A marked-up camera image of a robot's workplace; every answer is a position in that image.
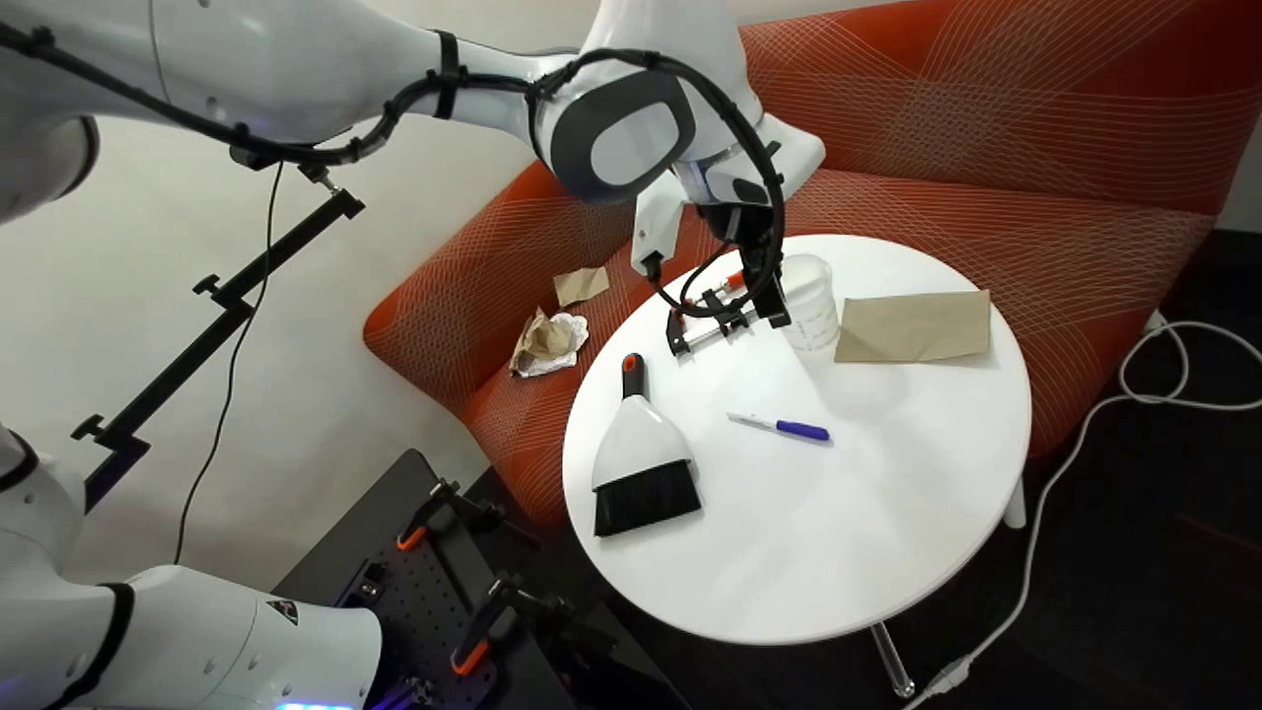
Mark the small brown paper scrap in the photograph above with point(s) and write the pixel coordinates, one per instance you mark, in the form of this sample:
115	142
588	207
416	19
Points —
580	287

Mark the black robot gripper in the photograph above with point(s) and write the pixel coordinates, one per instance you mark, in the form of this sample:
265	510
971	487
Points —
754	236

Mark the orange fabric sofa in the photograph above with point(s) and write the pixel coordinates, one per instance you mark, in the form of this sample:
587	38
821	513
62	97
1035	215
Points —
1066	155

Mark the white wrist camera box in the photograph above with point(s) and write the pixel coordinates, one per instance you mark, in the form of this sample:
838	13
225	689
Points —
658	222

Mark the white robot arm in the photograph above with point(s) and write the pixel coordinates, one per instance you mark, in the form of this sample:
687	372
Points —
652	94

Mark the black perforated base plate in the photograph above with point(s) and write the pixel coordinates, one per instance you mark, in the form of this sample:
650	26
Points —
422	604

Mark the crumpled paper wrapper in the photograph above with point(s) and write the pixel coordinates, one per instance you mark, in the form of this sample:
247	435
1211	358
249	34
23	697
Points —
550	346

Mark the brown cardboard piece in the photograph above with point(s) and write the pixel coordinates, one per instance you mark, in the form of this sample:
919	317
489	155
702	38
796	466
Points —
911	329

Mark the orange handled base clamp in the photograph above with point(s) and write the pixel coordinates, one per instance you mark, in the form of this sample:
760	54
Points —
460	508

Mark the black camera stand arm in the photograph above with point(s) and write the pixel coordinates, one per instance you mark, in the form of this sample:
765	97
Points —
199	341

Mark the blue and white marker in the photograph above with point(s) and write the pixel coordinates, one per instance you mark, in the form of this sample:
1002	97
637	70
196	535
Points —
785	426

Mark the clear plastic measuring cup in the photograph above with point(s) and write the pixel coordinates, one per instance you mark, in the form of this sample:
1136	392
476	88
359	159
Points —
811	303

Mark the round white table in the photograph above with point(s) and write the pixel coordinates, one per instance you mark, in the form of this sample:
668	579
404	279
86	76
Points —
801	543

